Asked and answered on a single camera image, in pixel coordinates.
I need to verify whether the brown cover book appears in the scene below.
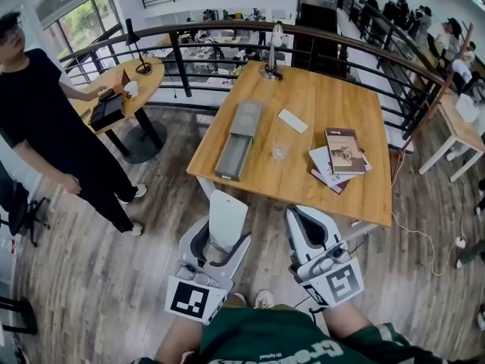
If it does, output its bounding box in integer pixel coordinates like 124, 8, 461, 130
324, 127, 368, 177

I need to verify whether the grey drawer container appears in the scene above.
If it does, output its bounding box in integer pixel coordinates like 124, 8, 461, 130
214, 99, 265, 183

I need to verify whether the person's right shoe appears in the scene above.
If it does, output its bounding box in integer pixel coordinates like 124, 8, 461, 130
253, 289, 275, 310

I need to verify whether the white-legged wooden desk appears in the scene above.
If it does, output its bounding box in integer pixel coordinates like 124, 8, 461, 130
418, 92, 485, 184

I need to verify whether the large window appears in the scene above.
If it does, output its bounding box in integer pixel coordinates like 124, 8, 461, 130
40, 0, 127, 87

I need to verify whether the person's left forearm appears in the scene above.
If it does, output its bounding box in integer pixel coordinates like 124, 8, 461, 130
154, 316, 208, 364

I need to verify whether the white cover book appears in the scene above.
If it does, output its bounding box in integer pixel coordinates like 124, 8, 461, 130
308, 146, 373, 190

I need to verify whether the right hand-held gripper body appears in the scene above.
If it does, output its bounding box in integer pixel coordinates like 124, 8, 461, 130
289, 240, 365, 309

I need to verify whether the maroon cover book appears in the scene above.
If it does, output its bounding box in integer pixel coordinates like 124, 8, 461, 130
309, 167, 355, 196

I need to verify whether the round wooden table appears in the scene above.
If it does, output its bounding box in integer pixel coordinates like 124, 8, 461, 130
70, 57, 168, 165

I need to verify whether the person's green shirt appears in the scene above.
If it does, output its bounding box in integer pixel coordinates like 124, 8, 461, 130
132, 304, 452, 364

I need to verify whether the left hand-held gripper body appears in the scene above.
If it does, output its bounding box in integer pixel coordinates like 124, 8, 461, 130
165, 232, 253, 326

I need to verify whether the white box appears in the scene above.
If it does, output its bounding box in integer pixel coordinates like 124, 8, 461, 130
454, 93, 482, 124

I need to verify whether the clear drinking glass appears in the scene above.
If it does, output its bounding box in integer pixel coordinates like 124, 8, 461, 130
271, 136, 290, 162

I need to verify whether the person's right forearm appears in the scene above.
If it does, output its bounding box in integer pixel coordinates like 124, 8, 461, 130
321, 300, 374, 343

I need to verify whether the black flat case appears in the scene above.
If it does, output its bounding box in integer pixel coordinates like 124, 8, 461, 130
87, 88, 127, 133

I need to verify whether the silver desk lamp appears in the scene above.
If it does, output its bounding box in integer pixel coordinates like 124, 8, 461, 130
258, 22, 286, 80

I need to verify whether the black stool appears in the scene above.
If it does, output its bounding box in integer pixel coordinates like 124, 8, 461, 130
0, 295, 39, 336

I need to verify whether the black metal railing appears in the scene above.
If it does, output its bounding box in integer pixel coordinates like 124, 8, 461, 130
58, 20, 455, 152

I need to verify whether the black desk lamp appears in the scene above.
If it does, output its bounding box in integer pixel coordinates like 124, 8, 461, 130
124, 17, 154, 77

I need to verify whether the black office chair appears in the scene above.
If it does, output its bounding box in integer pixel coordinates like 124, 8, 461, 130
0, 179, 52, 248

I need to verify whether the square wooden table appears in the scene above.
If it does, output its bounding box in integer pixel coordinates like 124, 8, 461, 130
186, 60, 393, 228

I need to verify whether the brown cardboard holder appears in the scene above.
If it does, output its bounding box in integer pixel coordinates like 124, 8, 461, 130
113, 69, 132, 99

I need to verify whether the wooden coat stand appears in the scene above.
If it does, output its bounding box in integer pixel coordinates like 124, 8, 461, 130
400, 22, 475, 152

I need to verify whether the white power cable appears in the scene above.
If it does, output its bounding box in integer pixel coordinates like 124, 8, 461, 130
390, 149, 464, 277

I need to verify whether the white remote control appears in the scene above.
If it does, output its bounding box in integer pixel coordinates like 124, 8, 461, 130
277, 108, 309, 134

